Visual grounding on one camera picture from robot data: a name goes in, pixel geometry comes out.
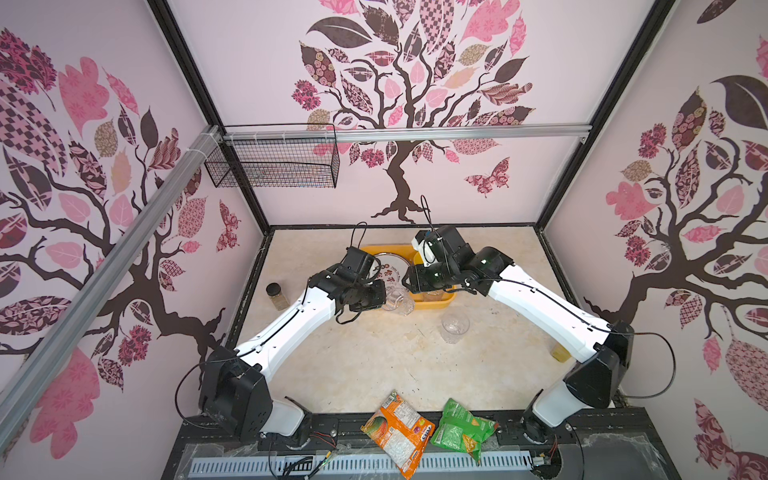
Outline black-capped bottle left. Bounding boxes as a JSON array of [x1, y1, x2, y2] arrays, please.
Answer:
[[265, 282, 290, 311]]

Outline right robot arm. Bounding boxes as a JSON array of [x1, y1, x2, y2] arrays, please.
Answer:
[[402, 226, 634, 443]]

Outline orange snack bag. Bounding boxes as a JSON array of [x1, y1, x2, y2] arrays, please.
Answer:
[[361, 390, 436, 479]]

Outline yellow jar black lid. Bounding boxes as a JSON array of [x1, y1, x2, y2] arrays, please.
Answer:
[[551, 343, 572, 363]]

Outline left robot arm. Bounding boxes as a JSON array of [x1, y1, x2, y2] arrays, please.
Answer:
[[199, 246, 386, 447]]

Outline white vent grille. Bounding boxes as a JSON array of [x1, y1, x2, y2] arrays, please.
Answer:
[[186, 451, 534, 479]]

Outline aluminium rail bar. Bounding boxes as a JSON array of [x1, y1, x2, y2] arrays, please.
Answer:
[[1, 123, 592, 448]]

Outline green snack bag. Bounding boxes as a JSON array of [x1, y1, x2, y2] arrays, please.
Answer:
[[430, 398, 499, 464]]

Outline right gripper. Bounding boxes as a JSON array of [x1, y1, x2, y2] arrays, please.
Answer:
[[397, 264, 456, 294]]

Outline clear cup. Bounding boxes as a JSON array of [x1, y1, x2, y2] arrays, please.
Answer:
[[440, 312, 471, 345], [382, 286, 415, 316], [422, 290, 446, 302]]

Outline black wire basket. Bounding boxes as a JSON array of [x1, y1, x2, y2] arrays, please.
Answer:
[[204, 123, 341, 189]]

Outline yellow plastic bin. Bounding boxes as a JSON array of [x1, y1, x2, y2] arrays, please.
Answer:
[[362, 244, 455, 311]]

